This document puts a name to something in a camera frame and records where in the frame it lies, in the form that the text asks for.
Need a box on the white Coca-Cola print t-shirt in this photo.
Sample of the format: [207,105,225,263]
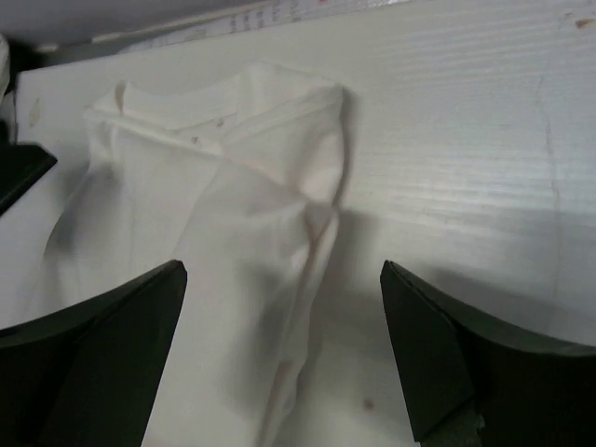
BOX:
[1,62,345,446]

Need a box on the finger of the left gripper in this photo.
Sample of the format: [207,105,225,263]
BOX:
[0,142,58,214]

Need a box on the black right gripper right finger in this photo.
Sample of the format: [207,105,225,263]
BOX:
[380,261,595,446]

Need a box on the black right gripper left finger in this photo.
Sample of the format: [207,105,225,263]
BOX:
[1,260,187,446]

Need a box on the folded white t-shirt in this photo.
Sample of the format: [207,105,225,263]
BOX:
[0,34,10,98]

